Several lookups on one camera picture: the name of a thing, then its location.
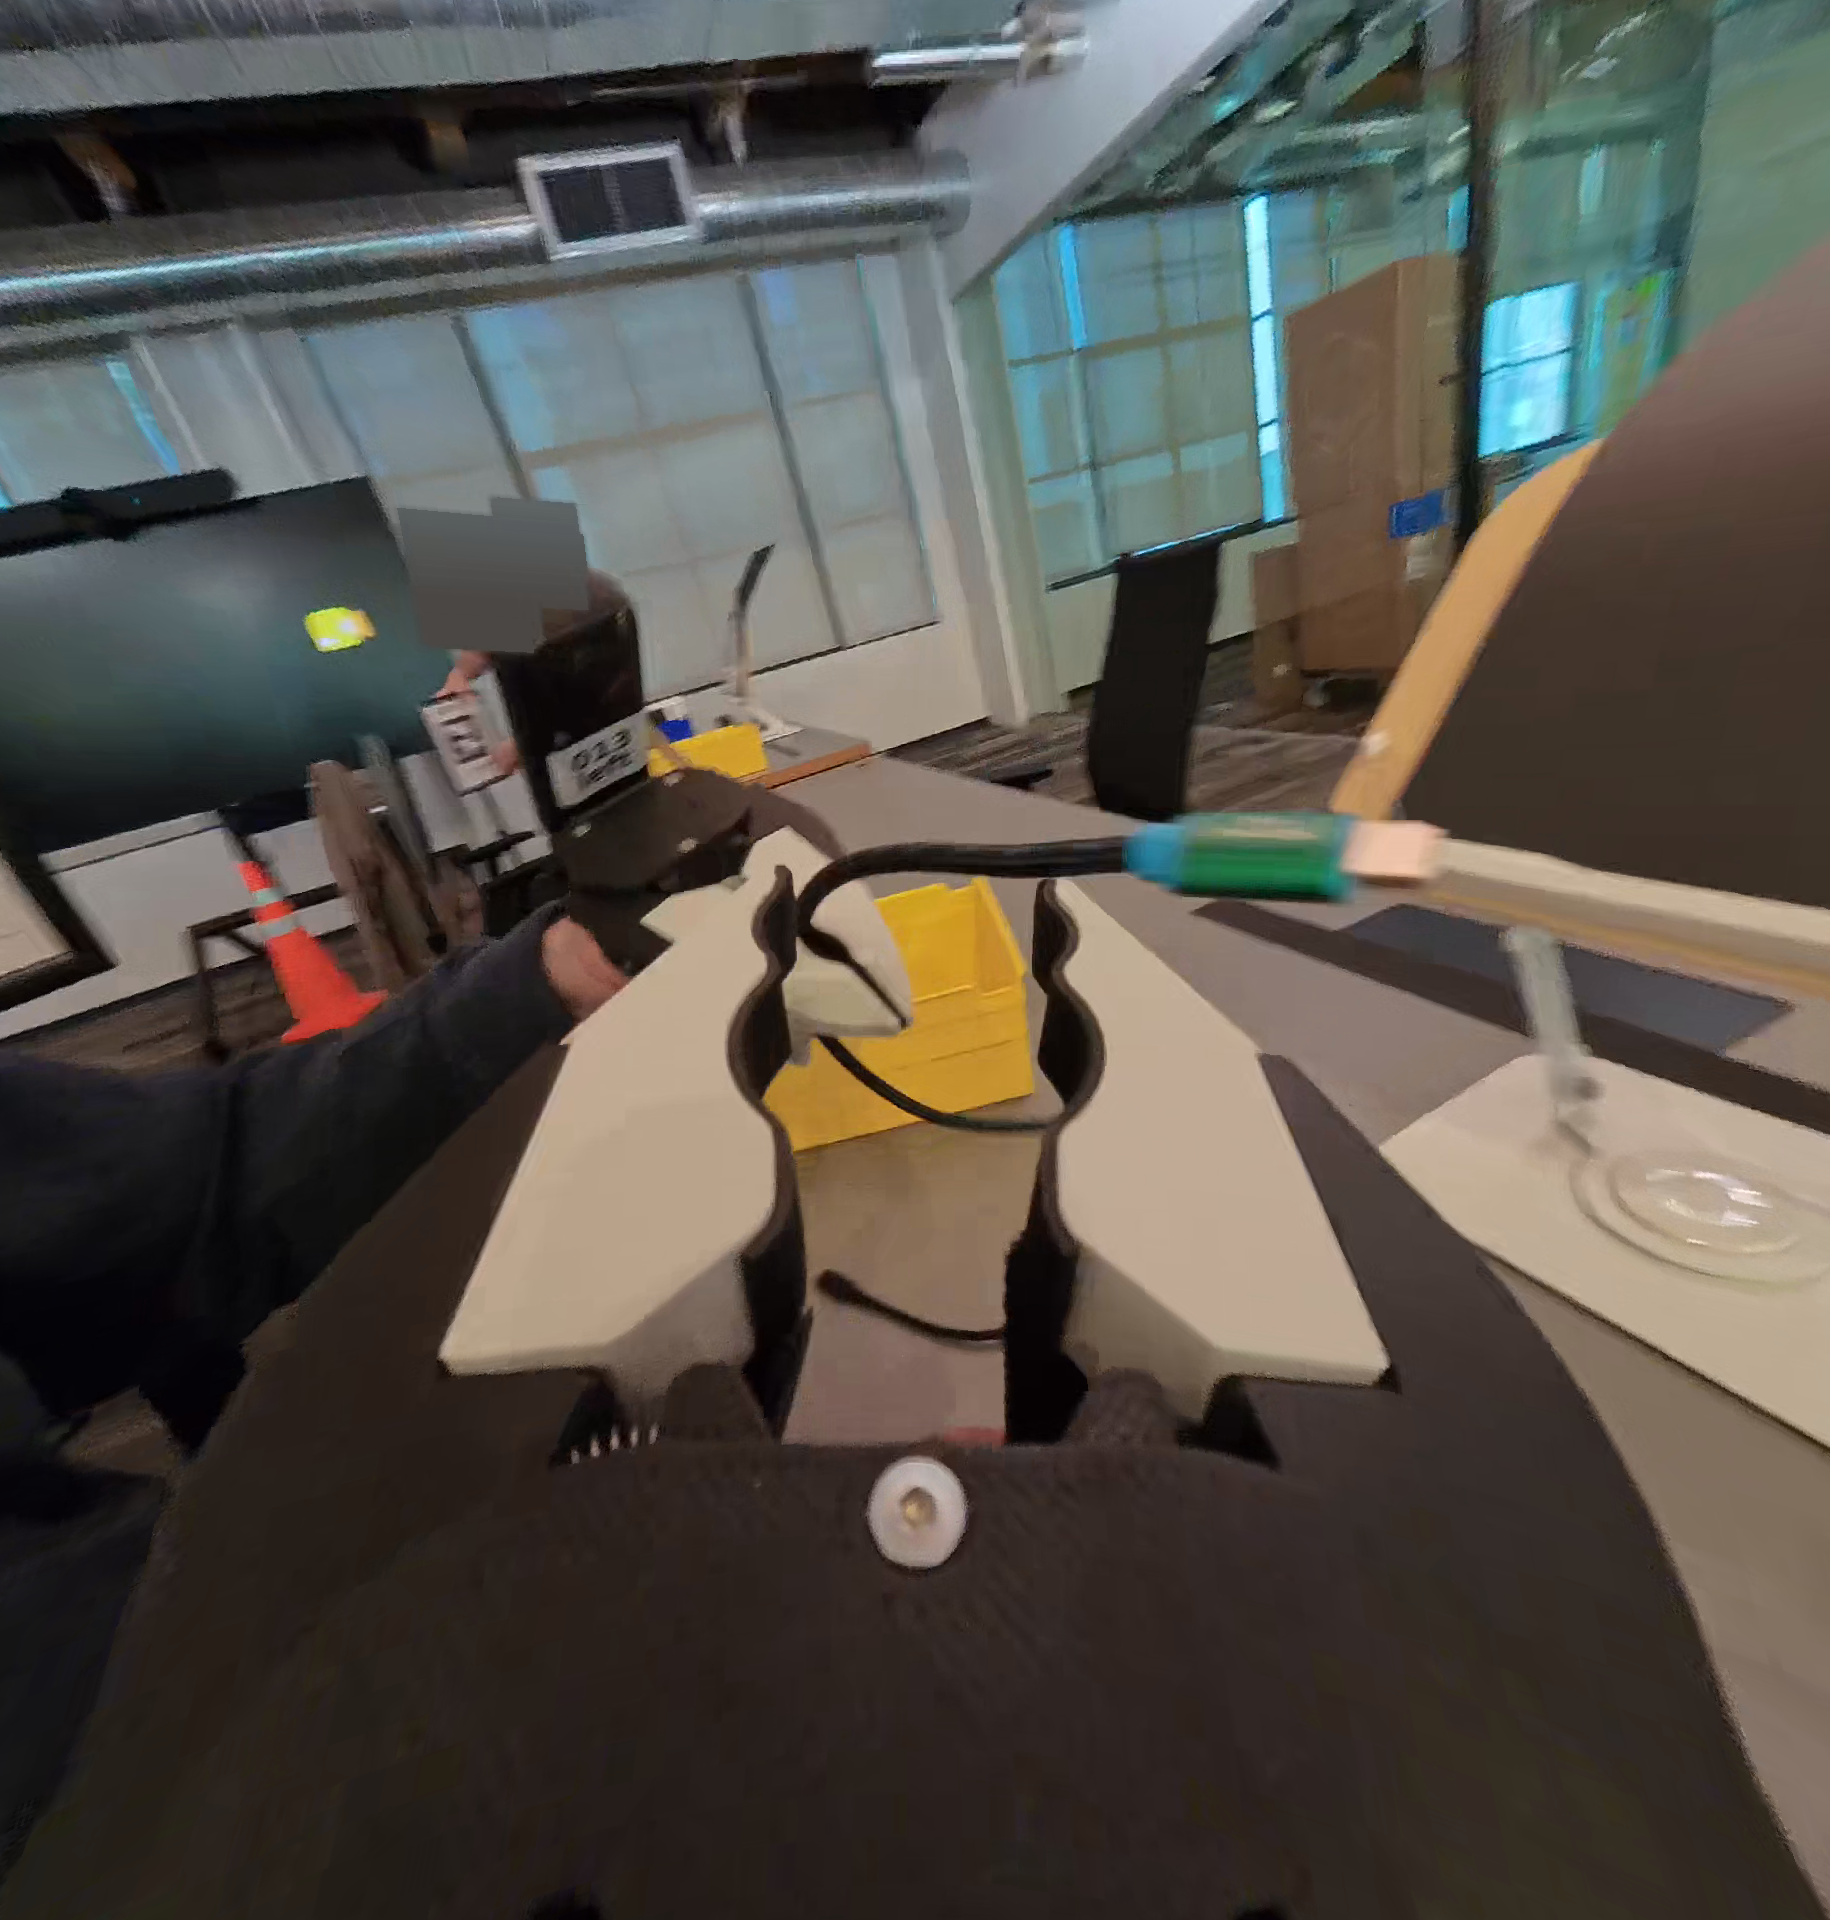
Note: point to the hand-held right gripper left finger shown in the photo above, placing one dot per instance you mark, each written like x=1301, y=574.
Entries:
x=630, y=1200

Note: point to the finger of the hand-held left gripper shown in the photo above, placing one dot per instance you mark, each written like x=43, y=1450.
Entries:
x=855, y=966

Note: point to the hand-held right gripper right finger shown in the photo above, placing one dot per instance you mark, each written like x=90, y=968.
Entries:
x=1215, y=1200

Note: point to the person's left forearm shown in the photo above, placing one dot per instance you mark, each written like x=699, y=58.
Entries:
x=227, y=1170

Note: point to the person's left hand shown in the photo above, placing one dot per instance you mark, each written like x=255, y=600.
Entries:
x=585, y=960

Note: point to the yellow plastic bin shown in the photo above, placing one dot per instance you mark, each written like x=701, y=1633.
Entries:
x=945, y=1036

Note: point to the orange cone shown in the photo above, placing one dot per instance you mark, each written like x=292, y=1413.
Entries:
x=309, y=966

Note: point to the black chair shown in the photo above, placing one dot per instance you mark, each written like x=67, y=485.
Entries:
x=1155, y=676

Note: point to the cardboard box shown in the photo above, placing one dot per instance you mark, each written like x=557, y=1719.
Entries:
x=1365, y=450

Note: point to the grey panel with wooden rim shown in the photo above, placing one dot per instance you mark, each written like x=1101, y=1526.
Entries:
x=1727, y=661

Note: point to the round metal ventilation duct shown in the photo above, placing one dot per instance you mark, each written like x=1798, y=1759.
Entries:
x=315, y=256

